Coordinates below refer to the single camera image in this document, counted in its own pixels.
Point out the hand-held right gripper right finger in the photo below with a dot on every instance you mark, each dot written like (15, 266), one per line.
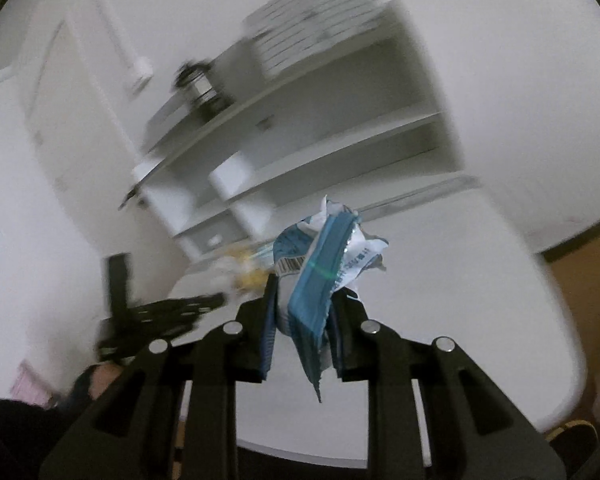
(336, 345)

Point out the white shelf unit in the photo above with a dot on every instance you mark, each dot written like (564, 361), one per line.
(330, 125)

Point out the person's left hand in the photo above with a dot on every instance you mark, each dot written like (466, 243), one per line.
(102, 380)

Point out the small white box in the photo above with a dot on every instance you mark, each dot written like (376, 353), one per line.
(230, 177)

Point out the yellow snack wrapper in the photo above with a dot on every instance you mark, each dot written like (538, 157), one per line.
(250, 272)

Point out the grey drawer with white knob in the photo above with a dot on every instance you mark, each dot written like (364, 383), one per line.
(215, 240)

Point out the pink cloth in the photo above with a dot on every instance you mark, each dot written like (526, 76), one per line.
(30, 385)

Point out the black yellow shoe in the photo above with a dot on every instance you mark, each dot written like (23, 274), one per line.
(575, 440)

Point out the blue white wrapper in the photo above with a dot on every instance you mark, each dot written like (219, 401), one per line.
(312, 280)

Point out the white door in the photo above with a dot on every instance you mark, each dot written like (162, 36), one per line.
(80, 150)

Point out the person's left forearm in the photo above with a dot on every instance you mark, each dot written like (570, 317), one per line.
(20, 440)

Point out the metal jar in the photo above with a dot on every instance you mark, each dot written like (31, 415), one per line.
(200, 87)

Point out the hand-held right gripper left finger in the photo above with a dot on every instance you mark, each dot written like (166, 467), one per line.
(269, 340)

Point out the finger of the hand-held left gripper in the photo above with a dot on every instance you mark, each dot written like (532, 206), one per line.
(167, 329)
(180, 306)

